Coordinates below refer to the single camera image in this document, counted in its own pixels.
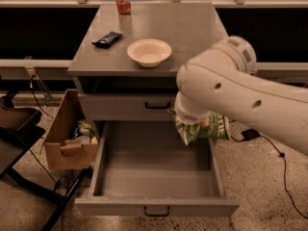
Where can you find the green jalapeno chip bag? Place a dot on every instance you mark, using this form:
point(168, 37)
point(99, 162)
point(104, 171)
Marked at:
point(215, 126)

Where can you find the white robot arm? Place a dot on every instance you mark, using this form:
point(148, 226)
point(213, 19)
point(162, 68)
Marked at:
point(220, 80)

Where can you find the grey drawer cabinet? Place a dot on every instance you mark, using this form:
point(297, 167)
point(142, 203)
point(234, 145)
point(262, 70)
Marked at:
point(125, 68)

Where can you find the closed grey upper drawer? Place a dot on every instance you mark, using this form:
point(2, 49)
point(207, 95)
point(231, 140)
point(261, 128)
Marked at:
point(126, 107)

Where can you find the open grey middle drawer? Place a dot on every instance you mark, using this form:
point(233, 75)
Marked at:
point(143, 168)

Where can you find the white paper bowl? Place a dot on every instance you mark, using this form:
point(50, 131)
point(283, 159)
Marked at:
point(149, 52)

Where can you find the snack bags in box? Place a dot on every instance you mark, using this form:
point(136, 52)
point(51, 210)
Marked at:
point(83, 129)

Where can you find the black power adapter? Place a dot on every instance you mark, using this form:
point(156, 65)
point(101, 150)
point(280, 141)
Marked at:
point(250, 134)

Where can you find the cardboard box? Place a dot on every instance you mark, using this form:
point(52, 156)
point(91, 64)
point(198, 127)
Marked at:
point(62, 151)

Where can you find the black folding table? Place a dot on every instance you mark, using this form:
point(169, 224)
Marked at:
point(14, 143)

